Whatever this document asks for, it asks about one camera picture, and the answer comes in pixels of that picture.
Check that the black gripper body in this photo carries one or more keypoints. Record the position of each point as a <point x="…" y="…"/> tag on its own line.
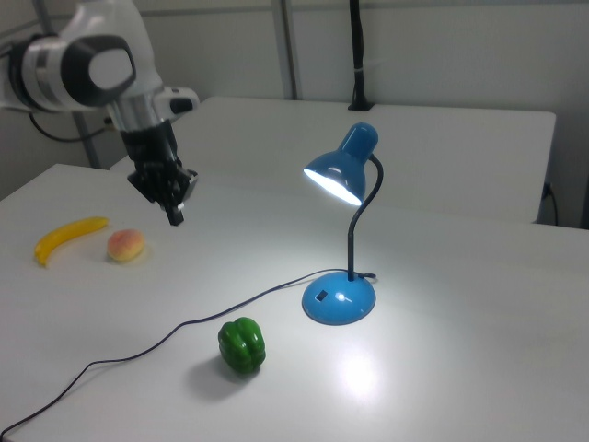
<point x="152" y="147"/>

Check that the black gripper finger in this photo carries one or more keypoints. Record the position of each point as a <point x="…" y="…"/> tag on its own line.
<point x="188" y="184"/>
<point x="165" y="189"/>

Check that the blue gooseneck desk lamp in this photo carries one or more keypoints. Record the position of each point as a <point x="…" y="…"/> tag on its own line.
<point x="340" y="308"/>

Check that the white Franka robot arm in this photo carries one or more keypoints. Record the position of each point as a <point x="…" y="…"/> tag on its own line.
<point x="106" y="69"/>

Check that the pink yellow peach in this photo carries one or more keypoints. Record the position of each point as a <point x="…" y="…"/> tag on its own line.
<point x="125" y="246"/>

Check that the yellow banana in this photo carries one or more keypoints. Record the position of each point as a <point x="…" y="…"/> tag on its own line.
<point x="64" y="232"/>

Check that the green bell pepper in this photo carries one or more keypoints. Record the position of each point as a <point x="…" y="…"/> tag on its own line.
<point x="241" y="345"/>

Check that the black clamped camera pole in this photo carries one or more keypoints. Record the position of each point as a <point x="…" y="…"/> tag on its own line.
<point x="358" y="46"/>

